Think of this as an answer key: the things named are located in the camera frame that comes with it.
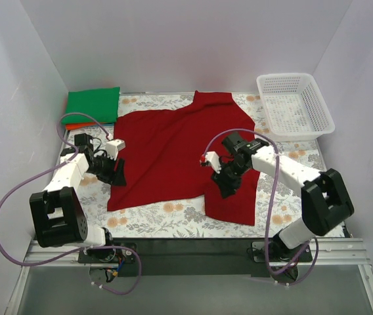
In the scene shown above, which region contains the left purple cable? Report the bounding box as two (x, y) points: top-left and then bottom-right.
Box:
(0, 112), (142, 295)

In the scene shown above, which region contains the white plastic basket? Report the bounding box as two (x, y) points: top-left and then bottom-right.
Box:
(256, 73), (335, 142)

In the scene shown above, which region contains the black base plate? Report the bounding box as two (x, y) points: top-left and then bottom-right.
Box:
(77, 238), (313, 278)

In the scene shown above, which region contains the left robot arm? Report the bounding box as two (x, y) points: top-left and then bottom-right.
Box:
(30, 133), (127, 247)

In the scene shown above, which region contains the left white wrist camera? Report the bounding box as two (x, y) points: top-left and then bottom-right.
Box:
(105, 139), (125, 161)

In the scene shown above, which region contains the teal folded t-shirt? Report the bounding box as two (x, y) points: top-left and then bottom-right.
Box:
(96, 122), (115, 126)

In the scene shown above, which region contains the red t-shirt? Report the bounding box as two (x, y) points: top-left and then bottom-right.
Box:
(107, 92), (259, 226)

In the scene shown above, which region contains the aluminium rail frame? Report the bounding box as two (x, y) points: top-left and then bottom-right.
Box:
(7, 238), (373, 314)

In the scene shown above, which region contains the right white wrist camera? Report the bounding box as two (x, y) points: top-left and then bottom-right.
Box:
(200, 151), (222, 174)

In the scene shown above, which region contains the green folded t-shirt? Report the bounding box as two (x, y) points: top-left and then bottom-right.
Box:
(65, 87), (120, 123)

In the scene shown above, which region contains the purple cable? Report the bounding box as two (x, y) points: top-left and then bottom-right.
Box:
(0, 112), (142, 295)
(202, 129), (319, 287)

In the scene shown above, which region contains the orange folded t-shirt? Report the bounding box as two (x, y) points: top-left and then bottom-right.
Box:
(65, 123), (98, 131)

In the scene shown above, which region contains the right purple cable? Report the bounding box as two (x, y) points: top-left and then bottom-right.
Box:
(202, 129), (319, 287)

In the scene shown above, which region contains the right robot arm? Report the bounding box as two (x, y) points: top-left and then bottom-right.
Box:
(200, 129), (355, 256)

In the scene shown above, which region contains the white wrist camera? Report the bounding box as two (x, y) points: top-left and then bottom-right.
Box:
(200, 151), (222, 174)
(105, 139), (125, 161)

